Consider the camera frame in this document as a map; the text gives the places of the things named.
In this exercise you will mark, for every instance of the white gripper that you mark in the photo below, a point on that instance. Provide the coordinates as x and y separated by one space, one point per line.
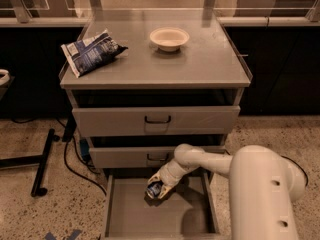
167 176

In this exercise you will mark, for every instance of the black metal floor stand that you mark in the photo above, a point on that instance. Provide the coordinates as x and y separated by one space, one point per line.
39 161

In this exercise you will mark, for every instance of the blue white chip bag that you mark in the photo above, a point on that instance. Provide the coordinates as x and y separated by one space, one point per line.
87 55

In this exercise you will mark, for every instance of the grey middle drawer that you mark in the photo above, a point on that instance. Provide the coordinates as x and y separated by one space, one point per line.
131 157

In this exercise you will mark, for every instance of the grey open bottom drawer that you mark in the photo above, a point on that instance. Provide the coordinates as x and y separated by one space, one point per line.
187 213

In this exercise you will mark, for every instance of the white paper bowl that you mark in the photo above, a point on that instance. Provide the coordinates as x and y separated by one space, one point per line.
169 39

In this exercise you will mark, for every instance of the white object at left edge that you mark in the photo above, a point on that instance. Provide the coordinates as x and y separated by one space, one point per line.
4 77

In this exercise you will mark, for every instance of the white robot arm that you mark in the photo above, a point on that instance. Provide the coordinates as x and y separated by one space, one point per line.
262 187

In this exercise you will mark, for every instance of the grey top drawer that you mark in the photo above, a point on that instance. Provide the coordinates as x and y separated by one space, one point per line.
141 121

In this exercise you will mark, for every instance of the grey drawer cabinet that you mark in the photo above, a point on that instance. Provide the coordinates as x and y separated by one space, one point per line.
206 71

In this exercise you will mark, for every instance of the blue pepsi can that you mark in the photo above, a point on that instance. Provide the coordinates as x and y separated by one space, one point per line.
154 189

